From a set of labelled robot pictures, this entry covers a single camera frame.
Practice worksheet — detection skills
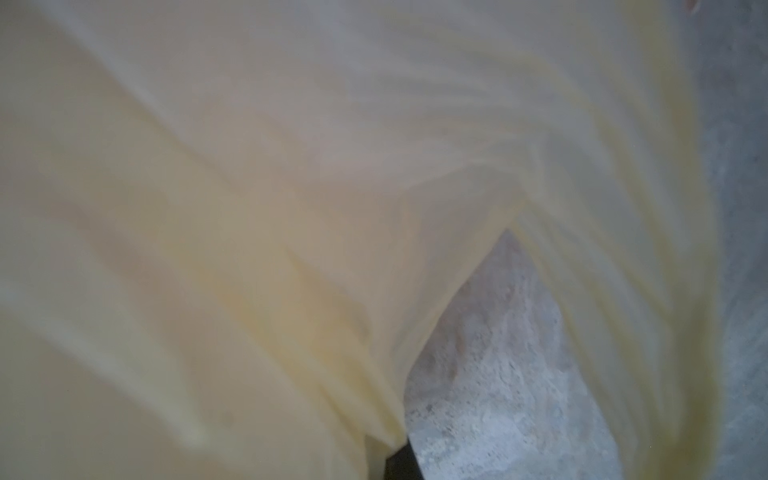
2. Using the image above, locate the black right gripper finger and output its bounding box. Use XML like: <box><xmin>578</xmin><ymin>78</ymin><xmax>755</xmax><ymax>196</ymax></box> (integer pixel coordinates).
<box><xmin>383</xmin><ymin>440</ymin><xmax>424</xmax><ymax>480</ymax></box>

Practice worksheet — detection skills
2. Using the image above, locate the cream plastic fruit-print bag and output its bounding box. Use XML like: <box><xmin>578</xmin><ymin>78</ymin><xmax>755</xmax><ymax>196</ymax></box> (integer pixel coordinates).
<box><xmin>1</xmin><ymin>1</ymin><xmax>721</xmax><ymax>479</ymax></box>

